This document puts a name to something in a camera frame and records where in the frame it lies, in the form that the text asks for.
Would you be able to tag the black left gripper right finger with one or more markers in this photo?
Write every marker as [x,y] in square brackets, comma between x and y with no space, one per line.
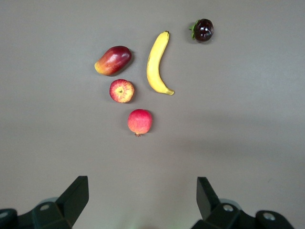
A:
[206,199]

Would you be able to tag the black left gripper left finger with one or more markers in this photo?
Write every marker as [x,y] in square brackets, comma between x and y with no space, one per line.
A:
[71,200]

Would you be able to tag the red yellow apple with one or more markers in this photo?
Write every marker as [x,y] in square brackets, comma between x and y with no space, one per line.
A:
[121,91]

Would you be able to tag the yellow banana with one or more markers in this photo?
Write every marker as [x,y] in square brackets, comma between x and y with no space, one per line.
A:
[153,71]

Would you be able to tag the red pomegranate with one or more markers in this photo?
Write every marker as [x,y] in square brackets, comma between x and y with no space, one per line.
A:
[139,121]

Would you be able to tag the red yellow mango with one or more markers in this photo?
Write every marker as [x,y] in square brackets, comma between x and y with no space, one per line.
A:
[113,60]

